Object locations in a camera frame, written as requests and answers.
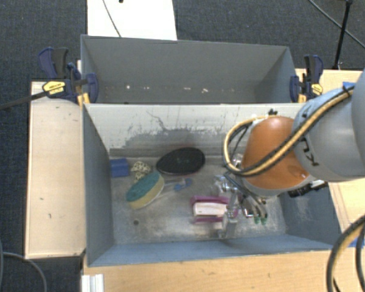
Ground green and yellow sponge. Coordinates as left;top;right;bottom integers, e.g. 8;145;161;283
125;171;166;210

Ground grey metal bin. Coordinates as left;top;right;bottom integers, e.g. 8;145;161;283
80;34;343;268

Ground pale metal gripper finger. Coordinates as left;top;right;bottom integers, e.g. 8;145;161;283
217;210;239;240
213;174;232;195

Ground clear and blue small tool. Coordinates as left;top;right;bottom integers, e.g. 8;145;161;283
163;177;193;193

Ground black cylinder on white bracket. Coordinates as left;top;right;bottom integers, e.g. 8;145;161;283
287;179;329;198

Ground black oval disc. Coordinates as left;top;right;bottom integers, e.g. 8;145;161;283
155;147;207;176

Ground blue block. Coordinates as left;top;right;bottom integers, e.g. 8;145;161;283
109;158;130;178

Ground white brown spotted toy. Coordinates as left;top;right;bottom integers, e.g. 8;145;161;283
130;161;151;181

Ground pale wood board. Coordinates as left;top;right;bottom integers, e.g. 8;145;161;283
24;80;88;260

